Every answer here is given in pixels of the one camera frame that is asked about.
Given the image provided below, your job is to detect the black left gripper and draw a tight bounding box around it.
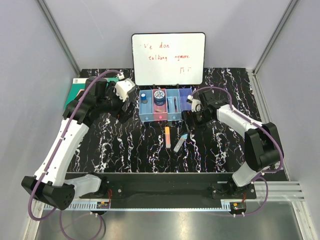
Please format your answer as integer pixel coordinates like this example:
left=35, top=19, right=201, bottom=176
left=97, top=81, right=136, bottom=123

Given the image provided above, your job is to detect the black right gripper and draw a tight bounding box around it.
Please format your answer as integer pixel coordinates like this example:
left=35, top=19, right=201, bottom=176
left=179, top=109, right=213, bottom=136

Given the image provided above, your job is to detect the purple bin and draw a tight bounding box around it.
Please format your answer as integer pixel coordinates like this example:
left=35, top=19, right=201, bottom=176
left=179, top=88, right=193, bottom=113

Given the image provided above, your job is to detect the red pen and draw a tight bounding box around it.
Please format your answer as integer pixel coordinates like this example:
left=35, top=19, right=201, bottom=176
left=174, top=97, right=179, bottom=113

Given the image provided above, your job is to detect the blue white highlighter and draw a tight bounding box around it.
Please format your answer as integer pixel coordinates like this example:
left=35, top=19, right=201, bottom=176
left=173, top=133, right=188, bottom=153

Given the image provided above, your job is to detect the light blue bin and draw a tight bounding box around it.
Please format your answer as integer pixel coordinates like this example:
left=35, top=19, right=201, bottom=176
left=139, top=89, right=154, bottom=122
left=166, top=89, right=182, bottom=121

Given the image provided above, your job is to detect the blue grey glue stick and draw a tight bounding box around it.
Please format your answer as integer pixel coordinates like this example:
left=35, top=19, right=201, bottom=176
left=140, top=93, right=148, bottom=104

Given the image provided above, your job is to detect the blue clear pen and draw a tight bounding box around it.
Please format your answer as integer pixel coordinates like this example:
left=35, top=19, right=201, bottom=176
left=168, top=97, right=175, bottom=113

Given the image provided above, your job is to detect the pink bin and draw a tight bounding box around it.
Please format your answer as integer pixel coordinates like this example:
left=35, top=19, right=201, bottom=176
left=152, top=88, right=168, bottom=121

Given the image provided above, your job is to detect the orange highlighter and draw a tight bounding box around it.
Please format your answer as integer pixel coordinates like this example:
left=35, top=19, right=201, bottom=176
left=164, top=126, right=171, bottom=149

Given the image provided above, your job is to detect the blue ink bottle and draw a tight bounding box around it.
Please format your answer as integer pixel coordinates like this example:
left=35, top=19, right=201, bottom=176
left=153, top=89, right=166, bottom=106

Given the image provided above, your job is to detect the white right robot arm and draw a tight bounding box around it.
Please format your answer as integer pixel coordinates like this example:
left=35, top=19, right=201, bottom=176
left=182, top=87, right=284, bottom=199

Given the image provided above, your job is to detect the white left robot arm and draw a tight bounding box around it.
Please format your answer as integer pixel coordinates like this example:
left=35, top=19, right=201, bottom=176
left=21, top=77, right=136, bottom=211

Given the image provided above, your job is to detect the black marble pattern mat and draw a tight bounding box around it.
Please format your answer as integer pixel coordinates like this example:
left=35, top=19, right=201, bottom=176
left=67, top=67, right=262, bottom=173

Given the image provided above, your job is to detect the small whiteboard with red writing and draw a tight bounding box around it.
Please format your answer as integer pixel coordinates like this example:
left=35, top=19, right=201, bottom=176
left=131, top=32, right=206, bottom=86

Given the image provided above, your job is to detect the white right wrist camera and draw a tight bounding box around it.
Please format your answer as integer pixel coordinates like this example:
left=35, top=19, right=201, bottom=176
left=187, top=95, right=201, bottom=113

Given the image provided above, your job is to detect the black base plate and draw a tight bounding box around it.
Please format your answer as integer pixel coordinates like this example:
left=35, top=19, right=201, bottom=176
left=79, top=172, right=257, bottom=210

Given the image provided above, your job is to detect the white slotted cable duct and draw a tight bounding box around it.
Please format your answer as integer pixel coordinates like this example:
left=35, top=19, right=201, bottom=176
left=67, top=198, right=237, bottom=212

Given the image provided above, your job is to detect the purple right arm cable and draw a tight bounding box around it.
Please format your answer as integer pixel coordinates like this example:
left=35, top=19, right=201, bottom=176
left=190, top=86, right=285, bottom=217

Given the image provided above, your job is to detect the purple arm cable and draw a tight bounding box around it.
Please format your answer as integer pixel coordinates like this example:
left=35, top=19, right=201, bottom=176
left=27, top=69, right=126, bottom=240
left=190, top=86, right=285, bottom=217

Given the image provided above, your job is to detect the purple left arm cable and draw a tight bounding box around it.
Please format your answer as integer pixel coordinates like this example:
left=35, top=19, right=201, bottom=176
left=27, top=69, right=126, bottom=240

